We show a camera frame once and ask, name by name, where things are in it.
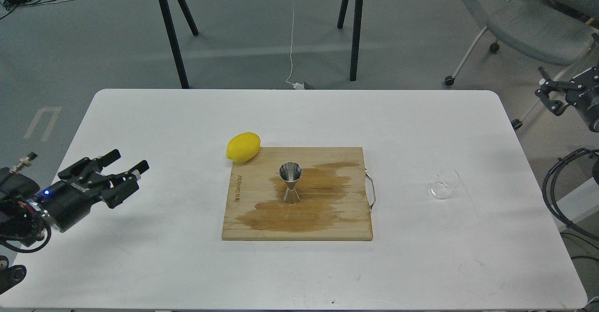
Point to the yellow lemon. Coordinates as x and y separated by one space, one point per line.
243 147

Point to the wooden cutting board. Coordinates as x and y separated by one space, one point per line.
332 206

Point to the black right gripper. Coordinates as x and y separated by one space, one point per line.
587 99

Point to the white power adapter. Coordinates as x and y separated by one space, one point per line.
298 86

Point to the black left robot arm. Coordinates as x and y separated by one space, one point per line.
29 213

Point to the clear glass cup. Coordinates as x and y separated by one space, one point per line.
445 183

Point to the steel double jigger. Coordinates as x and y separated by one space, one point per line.
290 172

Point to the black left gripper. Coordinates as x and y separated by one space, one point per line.
67 201

